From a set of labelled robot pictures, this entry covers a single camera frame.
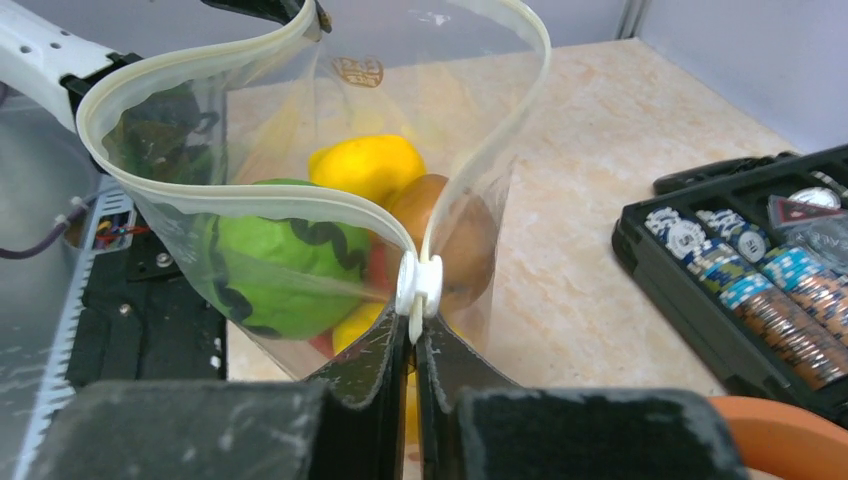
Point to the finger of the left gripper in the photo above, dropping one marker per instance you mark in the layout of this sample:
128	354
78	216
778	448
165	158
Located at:
278	11

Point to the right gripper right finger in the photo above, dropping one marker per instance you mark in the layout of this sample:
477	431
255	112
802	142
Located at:
478	424

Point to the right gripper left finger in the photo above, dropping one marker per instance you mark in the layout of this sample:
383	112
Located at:
345	421

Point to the toy yellow lemon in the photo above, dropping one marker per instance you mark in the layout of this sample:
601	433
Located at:
355	324

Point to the toy red apple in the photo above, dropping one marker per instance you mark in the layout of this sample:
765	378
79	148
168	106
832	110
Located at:
378	274

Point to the clear zip top bag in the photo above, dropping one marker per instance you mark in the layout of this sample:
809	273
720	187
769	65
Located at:
455	78

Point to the toy yellow bell pepper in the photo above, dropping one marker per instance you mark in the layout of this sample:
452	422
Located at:
375	167

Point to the toy brown pear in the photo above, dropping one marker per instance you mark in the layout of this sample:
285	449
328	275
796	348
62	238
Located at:
464	239

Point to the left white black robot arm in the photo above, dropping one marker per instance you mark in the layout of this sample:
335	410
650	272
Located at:
56	69

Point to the orange plastic basket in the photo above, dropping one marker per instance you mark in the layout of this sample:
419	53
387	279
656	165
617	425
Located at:
783	440

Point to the black poker chip case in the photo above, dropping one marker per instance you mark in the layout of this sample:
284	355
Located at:
747	260

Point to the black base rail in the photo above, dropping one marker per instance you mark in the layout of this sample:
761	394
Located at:
143	321

